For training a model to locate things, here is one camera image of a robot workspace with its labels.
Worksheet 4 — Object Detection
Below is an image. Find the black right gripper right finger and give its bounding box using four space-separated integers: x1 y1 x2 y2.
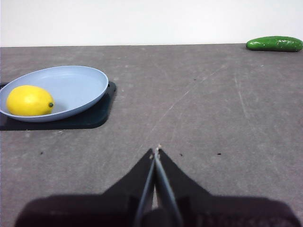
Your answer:
156 148 301 227

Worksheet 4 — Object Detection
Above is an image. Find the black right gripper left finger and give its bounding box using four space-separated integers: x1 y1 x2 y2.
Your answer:
14 148 156 227

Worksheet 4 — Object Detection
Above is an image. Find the blue round plate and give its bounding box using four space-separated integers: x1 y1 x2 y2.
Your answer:
0 65 109 123

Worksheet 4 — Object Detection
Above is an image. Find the yellow lemon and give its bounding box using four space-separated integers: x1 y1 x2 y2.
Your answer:
6 85 55 116

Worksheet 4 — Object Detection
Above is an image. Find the black flat tray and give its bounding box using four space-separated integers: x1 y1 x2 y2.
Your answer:
0 81 117 131

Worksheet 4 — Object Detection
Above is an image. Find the green cucumber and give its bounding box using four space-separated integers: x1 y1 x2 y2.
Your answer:
245 35 303 52

